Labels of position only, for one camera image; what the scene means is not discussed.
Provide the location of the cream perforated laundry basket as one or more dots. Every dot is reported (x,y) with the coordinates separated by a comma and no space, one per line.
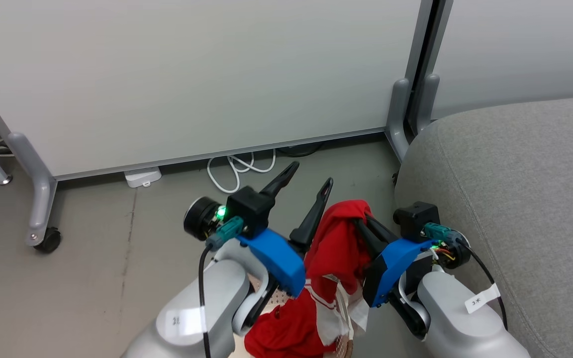
(279,297)

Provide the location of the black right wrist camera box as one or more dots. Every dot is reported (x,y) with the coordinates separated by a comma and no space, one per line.
(413,216)

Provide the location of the wide white partition panel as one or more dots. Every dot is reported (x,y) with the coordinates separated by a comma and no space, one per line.
(192,74)

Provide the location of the white power adapter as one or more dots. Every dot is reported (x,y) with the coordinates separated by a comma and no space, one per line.
(142,176)

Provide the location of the grey fabric sofa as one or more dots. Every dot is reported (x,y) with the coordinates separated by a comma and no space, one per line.
(525,199)

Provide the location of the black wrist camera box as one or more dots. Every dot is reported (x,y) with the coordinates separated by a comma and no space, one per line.
(249,209)
(413,216)

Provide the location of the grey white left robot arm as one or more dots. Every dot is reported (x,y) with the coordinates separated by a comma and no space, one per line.
(217,298)

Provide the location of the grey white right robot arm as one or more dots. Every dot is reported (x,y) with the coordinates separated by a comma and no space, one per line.
(455,318)

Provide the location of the white paper tag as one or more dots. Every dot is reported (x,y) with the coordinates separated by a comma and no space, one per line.
(483,297)

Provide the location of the red and white garment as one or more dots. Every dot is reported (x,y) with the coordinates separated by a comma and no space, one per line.
(338,243)

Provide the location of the grey partition leg with caster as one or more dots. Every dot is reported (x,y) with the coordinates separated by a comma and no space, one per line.
(40,199)

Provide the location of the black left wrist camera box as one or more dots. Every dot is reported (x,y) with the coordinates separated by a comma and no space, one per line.
(249,209)

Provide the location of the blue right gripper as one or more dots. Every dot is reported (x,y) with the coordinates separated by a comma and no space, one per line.
(388,268)

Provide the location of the small black sofa caster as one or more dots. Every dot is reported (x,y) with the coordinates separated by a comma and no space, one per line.
(395,178)

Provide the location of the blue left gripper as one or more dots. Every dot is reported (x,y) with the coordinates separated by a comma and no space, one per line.
(279,258)

